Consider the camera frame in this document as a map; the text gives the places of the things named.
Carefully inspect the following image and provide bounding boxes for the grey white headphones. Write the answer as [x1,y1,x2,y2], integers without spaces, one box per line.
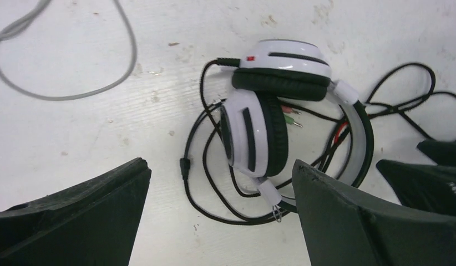
[0,0,138,101]

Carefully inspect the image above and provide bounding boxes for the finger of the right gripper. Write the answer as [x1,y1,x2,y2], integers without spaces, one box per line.
[376,160,456,216]
[417,140,456,167]

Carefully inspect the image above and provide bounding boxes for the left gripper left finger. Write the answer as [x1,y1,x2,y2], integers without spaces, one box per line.
[0,158,151,265]

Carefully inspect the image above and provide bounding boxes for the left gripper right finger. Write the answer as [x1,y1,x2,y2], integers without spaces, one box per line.
[292,160,456,265]

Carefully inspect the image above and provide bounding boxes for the black and white headphones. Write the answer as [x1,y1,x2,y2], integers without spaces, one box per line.
[179,38,456,226]

